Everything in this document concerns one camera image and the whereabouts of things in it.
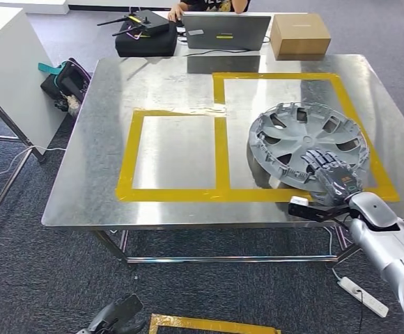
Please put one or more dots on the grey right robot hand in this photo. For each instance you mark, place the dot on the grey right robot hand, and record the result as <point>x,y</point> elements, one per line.
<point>337,180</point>

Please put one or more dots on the dark left robot hand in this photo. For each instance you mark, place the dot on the dark left robot hand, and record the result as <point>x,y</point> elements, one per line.
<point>115,315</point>

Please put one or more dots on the grey plastic wheel hubcap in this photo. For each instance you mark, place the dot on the grey plastic wheel hubcap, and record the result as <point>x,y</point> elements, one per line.
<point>293,138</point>

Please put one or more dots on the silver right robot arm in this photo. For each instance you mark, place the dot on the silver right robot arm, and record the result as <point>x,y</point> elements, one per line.
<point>389,249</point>

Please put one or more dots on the stainless steel workbench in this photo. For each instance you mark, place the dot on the stainless steel workbench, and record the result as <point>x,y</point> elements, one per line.
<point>101,138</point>

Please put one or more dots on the white power strip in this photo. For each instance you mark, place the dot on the white power strip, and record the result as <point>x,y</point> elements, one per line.
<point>362,297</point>

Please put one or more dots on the yellow floor tape square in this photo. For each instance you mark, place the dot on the yellow floor tape square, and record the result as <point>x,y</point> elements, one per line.
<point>215,325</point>

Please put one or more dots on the brown cardboard box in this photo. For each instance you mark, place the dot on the brown cardboard box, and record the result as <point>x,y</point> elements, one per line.
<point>299,34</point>

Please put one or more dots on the grey laptop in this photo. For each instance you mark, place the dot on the grey laptop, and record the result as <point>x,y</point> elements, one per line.
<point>226,32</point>

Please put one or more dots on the person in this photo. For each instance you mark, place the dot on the person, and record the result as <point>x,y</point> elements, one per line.
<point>205,4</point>

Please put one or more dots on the black soft case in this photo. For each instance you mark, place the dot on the black soft case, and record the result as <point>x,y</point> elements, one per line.
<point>146,46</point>

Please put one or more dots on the white side table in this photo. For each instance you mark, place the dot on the white side table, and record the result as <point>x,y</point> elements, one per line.
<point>14,69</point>

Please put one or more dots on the black router with antennas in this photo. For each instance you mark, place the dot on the black router with antennas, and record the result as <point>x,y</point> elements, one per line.
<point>150,22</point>

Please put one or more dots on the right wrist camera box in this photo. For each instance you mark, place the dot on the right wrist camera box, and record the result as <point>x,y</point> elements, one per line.
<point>299,201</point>

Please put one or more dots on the large yellow tape frame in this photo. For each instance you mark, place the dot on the large yellow tape frame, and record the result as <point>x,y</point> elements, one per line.
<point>250,195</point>

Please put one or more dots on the small yellow tape frame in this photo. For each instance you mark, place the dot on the small yellow tape frame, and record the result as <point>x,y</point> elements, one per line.
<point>129,152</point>

